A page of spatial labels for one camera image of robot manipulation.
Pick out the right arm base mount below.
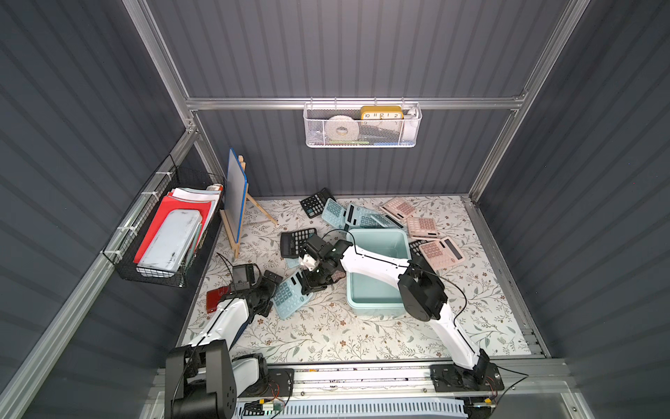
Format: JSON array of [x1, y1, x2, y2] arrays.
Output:
[[429, 362, 505, 395]]

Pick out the white pencil case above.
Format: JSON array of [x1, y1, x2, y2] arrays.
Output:
[[136, 209, 202, 278]]

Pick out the blue calculator back left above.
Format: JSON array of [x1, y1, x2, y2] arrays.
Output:
[[321, 198, 347, 230]]

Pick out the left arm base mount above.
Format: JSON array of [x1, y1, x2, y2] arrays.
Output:
[[241, 368, 295, 399]]

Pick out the red folder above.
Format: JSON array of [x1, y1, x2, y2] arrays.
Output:
[[133, 196, 209, 265]]

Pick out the pink calculator middle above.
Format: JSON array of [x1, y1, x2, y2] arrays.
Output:
[[407, 216, 441, 240]]

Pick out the small circuit board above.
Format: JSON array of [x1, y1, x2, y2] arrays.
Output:
[[241, 399, 284, 417]]

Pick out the white papers in basket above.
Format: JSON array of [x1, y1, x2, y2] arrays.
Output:
[[167, 183, 223, 231]]

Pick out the pink calculator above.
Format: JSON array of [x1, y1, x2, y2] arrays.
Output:
[[419, 237, 467, 271], [380, 197, 416, 223], [407, 216, 441, 240]]

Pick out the white wire wall basket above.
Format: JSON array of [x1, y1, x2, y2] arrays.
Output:
[[303, 101, 423, 148]]

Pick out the floral table mat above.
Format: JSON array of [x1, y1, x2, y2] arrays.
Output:
[[180, 195, 540, 363]]

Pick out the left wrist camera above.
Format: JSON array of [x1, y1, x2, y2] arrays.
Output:
[[230, 264, 260, 292]]

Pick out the blue framed whiteboard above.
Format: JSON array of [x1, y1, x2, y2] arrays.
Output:
[[223, 148, 248, 244]]

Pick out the black calculator on blue one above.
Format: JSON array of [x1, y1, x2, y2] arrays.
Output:
[[280, 228, 317, 258]]

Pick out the blue calculator under black one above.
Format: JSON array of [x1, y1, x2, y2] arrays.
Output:
[[284, 258, 300, 269]]

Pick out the blue calculator back right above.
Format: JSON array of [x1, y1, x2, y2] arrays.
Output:
[[370, 214, 404, 230]]

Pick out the pink calculator front right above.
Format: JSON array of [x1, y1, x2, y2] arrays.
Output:
[[419, 237, 467, 271]]

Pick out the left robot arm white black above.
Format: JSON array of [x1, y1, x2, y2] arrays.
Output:
[[164, 271, 281, 418]]

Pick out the black calculator at back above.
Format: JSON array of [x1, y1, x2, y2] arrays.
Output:
[[299, 188, 334, 218]]

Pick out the mint green storage box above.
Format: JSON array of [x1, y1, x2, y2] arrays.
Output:
[[342, 229, 411, 316]]

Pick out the black wire side basket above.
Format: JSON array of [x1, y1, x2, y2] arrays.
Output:
[[104, 164, 225, 288]]

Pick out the wooden easel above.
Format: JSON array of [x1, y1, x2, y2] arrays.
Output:
[[218, 154, 280, 260]]

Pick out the large blue calculator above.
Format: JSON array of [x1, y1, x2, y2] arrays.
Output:
[[272, 270, 312, 319]]

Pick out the navy blue case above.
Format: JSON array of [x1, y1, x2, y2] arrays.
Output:
[[230, 317, 253, 347]]

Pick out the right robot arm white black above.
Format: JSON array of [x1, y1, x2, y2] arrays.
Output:
[[298, 236, 490, 382]]

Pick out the pink calculator back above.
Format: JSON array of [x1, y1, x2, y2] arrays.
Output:
[[380, 197, 416, 223]]

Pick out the yellow clock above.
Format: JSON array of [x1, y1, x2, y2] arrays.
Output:
[[360, 105, 404, 120]]

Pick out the red stapler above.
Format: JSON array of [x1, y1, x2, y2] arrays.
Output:
[[206, 286, 230, 315]]

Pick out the white tape roll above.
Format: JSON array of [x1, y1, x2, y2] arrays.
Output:
[[324, 115, 359, 141]]

